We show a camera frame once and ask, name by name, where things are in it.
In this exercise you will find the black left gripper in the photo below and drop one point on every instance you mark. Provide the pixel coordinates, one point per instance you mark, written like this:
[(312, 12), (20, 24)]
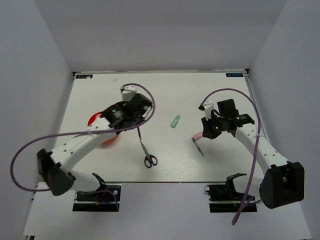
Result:
[(123, 104)]

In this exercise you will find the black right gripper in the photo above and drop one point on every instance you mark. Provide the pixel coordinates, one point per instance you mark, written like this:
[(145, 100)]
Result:
[(207, 131)]

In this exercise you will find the green ink pen refill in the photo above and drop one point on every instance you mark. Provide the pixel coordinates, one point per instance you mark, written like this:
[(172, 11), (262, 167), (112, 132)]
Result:
[(197, 146)]

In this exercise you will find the blue ink pen refill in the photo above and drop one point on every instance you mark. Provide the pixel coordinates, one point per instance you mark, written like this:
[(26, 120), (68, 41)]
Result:
[(139, 134)]

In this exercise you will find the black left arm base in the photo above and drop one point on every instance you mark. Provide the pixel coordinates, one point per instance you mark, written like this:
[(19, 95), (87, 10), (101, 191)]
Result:
[(105, 198)]

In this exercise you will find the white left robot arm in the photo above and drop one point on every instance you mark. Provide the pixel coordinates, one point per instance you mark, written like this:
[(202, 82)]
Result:
[(56, 166)]

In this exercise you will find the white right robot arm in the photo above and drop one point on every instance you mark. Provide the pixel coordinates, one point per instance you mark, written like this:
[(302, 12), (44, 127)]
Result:
[(283, 181)]

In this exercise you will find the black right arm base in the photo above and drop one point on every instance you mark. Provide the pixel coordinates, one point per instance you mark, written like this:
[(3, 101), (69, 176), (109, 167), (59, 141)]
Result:
[(226, 196)]

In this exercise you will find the pink translucent stapler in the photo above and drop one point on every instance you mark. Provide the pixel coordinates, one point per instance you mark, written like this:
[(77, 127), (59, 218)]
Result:
[(198, 136)]

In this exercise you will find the green translucent stapler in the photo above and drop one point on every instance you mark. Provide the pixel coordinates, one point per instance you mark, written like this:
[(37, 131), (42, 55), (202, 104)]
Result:
[(175, 121)]

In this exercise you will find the blue label sticker right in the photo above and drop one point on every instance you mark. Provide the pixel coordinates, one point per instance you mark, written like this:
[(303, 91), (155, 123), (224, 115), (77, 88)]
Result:
[(234, 75)]

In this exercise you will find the blue label sticker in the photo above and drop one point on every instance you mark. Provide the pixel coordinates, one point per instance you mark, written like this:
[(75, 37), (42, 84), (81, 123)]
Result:
[(84, 76), (234, 75)]

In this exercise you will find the blue label sticker left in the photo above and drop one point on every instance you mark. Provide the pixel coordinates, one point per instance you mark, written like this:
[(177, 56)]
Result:
[(84, 76)]

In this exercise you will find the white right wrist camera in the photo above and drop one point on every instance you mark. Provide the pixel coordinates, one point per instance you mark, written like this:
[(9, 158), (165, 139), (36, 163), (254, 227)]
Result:
[(207, 107)]

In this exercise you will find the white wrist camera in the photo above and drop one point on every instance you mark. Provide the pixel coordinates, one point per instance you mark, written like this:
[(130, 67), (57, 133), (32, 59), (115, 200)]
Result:
[(128, 92), (207, 107)]

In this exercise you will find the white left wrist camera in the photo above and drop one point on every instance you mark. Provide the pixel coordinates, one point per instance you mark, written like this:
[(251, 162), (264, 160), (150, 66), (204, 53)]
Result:
[(128, 92)]

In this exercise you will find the black handled scissors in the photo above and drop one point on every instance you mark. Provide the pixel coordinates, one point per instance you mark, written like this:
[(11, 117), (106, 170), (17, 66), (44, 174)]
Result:
[(149, 160)]

